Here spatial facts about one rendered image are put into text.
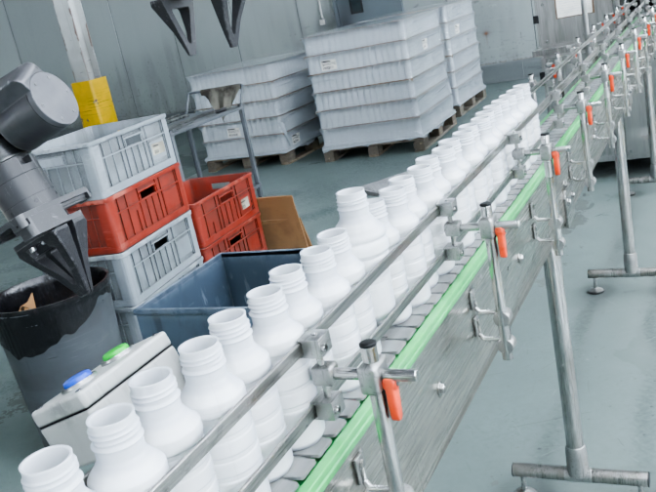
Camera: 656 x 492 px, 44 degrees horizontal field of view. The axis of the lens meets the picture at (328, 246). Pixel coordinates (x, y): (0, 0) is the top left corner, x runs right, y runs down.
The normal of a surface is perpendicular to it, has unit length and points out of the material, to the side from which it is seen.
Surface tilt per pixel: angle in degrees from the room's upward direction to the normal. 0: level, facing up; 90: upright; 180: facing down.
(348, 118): 90
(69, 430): 90
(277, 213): 104
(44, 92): 69
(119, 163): 90
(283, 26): 90
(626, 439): 0
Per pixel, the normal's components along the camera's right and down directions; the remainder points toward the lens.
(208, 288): 0.89, -0.05
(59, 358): 0.25, 0.29
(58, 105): 0.80, -0.40
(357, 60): -0.38, 0.33
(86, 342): 0.69, 0.13
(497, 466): -0.19, -0.94
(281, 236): -0.34, 0.52
